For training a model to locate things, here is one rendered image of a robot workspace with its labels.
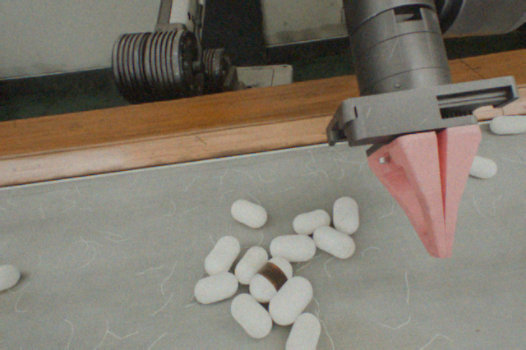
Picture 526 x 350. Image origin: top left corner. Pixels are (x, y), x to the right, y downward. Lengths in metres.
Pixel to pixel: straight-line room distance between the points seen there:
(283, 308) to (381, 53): 0.18
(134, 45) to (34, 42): 2.05
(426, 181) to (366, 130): 0.05
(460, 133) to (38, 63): 2.64
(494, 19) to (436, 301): 0.20
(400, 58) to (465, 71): 0.29
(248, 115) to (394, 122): 0.24
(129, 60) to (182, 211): 0.36
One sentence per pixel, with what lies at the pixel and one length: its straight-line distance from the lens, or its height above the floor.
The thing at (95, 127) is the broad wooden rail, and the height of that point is 0.76.
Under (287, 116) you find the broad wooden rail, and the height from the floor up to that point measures 0.76.
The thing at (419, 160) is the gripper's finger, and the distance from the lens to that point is 0.22.
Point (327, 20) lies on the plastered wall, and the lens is 2.42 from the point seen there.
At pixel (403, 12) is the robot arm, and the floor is 0.91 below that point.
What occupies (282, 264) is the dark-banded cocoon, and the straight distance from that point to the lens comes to 0.27.
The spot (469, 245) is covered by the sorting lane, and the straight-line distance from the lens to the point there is 0.33.
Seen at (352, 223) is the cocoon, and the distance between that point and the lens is 0.30.
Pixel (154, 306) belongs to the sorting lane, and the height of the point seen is 0.74.
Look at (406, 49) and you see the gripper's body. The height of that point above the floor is 0.89.
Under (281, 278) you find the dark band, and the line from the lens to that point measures 0.27.
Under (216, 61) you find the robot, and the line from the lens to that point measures 0.91.
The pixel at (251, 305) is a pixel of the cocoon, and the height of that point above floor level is 0.76.
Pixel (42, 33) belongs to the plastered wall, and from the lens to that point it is 2.64.
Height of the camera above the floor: 0.99
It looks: 41 degrees down
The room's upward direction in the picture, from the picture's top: 8 degrees counter-clockwise
